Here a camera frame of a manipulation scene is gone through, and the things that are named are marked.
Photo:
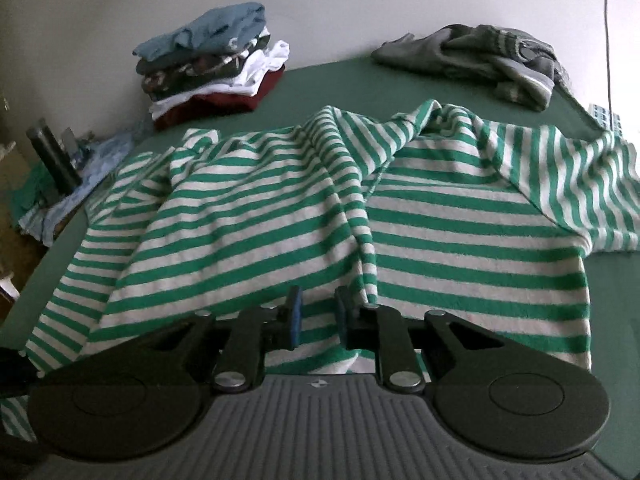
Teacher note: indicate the grey striped garment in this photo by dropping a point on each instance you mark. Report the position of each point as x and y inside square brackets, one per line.
[450, 55]

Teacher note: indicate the dark red folded garment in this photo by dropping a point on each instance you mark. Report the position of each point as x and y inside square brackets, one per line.
[225, 105]

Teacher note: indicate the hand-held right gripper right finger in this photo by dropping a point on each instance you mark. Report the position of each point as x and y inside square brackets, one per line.
[344, 320]

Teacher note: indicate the dark floral folded garment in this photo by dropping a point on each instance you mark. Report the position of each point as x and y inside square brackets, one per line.
[200, 67]

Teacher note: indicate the green white striped shirt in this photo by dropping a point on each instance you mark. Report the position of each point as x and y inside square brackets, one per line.
[250, 220]

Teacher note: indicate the white folded garment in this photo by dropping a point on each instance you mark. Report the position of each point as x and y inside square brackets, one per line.
[260, 65]

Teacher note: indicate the green bed sheet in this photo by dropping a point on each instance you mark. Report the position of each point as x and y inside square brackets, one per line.
[340, 85]

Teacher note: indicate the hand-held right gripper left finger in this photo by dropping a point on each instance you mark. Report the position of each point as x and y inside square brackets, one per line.
[295, 320]

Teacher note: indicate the black cylindrical object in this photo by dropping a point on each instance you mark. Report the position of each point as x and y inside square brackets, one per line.
[52, 160]

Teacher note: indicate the small green cloth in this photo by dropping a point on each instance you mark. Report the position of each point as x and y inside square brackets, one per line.
[30, 190]

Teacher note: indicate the blue checked cloth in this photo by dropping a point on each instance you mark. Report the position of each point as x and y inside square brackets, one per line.
[605, 117]

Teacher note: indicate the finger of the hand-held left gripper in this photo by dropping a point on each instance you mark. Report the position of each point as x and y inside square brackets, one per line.
[15, 370]

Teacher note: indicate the light blue cloth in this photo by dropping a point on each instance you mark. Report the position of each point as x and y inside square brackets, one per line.
[95, 165]

